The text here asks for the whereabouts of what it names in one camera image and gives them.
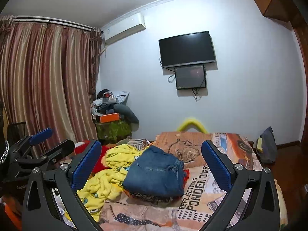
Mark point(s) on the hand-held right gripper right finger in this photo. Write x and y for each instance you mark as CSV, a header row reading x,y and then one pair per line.
x,y
216,166

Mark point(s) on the orange plastic object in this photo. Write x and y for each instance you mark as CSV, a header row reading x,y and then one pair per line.
x,y
9,214

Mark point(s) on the red white patterned garment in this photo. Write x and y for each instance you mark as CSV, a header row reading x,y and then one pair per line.
x,y
186,175

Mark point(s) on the black wall television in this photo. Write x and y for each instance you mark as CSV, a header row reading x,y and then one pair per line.
x,y
186,49

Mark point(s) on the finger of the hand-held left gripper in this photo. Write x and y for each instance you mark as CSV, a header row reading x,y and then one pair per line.
x,y
41,134
60,149

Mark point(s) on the grey neck pillow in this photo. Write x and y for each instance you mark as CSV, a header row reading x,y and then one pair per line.
x,y
128,114

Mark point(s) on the navy polka dot garment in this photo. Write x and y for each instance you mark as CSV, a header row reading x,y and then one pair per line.
x,y
149,197

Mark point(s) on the printed bedsheet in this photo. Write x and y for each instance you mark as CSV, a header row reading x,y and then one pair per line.
x,y
197,197

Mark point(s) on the curtain rail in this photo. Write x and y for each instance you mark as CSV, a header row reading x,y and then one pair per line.
x,y
53,22

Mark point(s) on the blue denim jacket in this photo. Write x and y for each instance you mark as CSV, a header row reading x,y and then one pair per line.
x,y
154,173

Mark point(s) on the green cloth covered table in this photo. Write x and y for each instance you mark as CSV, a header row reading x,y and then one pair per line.
x,y
113,130

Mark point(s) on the white air conditioner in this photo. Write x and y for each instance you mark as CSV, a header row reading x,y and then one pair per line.
x,y
125,27

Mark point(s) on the red plush cloth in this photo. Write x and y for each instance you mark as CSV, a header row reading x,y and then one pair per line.
x,y
104,154

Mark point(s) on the yellow fleece blanket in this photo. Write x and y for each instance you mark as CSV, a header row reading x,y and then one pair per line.
x,y
105,185

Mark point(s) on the black mesh basket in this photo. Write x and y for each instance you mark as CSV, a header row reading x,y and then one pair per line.
x,y
16,130

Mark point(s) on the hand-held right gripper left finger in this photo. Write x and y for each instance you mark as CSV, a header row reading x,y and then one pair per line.
x,y
86,166

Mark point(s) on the striped brown curtain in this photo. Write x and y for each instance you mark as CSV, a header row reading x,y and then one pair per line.
x,y
48,81

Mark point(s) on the pile of clutter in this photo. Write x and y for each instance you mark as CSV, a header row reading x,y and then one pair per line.
x,y
108,101

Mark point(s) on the orange box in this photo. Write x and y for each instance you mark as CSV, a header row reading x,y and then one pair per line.
x,y
109,118

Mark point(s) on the small wall monitor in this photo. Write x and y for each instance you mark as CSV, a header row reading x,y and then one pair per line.
x,y
190,77

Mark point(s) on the yellow foam tube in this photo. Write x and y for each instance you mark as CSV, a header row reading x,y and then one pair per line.
x,y
192,120

